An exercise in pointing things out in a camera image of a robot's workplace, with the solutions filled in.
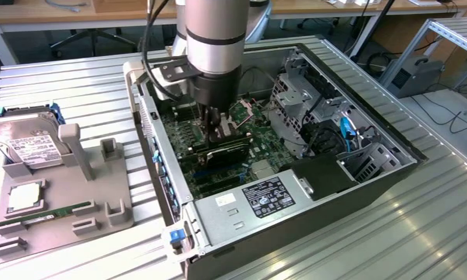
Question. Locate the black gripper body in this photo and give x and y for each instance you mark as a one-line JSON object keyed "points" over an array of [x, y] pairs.
{"points": [[218, 90]]}

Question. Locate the graphics card with black fan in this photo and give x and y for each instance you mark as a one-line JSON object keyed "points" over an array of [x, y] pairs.
{"points": [[226, 156]]}

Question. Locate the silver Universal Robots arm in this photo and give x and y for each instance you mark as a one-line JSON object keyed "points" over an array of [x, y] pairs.
{"points": [[214, 35]]}

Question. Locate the metal socket cover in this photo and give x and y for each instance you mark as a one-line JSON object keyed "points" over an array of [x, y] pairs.
{"points": [[246, 104]]}

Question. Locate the green motherboard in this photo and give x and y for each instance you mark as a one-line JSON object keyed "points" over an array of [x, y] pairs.
{"points": [[269, 140]]}

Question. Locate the silver chipset heatsink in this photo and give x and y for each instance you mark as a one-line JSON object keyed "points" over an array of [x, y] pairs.
{"points": [[265, 170]]}

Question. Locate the blue expansion slot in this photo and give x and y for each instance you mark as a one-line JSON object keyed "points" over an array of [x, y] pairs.
{"points": [[199, 175]]}

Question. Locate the black short expansion slot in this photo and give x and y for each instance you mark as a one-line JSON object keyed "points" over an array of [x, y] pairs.
{"points": [[207, 181]]}

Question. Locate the black long expansion slot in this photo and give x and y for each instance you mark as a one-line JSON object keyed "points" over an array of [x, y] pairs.
{"points": [[222, 185]]}

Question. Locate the silver metal drive cage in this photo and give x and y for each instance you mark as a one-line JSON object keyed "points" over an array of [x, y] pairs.
{"points": [[296, 96]]}

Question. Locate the black plastic shroud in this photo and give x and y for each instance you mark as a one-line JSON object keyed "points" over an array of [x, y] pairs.
{"points": [[320, 175]]}

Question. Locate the black office chair base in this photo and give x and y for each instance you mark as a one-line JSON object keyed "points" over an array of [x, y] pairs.
{"points": [[302, 24]]}

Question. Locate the silver power supply unit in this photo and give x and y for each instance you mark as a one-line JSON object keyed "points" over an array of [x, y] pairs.
{"points": [[226, 221]]}

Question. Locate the silver office chair base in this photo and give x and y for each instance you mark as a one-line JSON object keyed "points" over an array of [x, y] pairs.
{"points": [[95, 33]]}

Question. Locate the silver perforated disk bay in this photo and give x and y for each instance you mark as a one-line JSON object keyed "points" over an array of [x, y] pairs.
{"points": [[368, 167]]}

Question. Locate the blue case latch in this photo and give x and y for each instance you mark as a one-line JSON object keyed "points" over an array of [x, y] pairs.
{"points": [[177, 236]]}

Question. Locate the black slanted pole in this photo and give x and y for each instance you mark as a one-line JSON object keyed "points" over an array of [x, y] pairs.
{"points": [[373, 29]]}

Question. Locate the open black PC case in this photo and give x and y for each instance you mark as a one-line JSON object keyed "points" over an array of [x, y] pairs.
{"points": [[374, 198]]}

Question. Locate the silver hard disk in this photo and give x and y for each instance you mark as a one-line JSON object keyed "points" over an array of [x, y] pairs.
{"points": [[31, 137]]}

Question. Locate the grey parts rack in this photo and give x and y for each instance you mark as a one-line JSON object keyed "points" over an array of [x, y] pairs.
{"points": [[62, 198]]}

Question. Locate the small white box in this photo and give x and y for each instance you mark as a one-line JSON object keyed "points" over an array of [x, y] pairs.
{"points": [[368, 2]]}

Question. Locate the silver CPU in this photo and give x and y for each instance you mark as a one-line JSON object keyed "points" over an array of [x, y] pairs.
{"points": [[23, 196]]}

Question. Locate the green RAM stick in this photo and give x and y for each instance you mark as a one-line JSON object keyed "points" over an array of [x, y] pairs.
{"points": [[39, 218]]}

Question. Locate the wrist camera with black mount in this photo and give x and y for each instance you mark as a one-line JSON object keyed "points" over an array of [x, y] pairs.
{"points": [[171, 73]]}

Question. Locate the wooden desk white frame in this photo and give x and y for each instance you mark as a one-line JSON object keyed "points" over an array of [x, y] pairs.
{"points": [[413, 7], [23, 14]]}

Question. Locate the aluminium profile frame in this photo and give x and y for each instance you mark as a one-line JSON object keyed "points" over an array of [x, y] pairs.
{"points": [[452, 32]]}

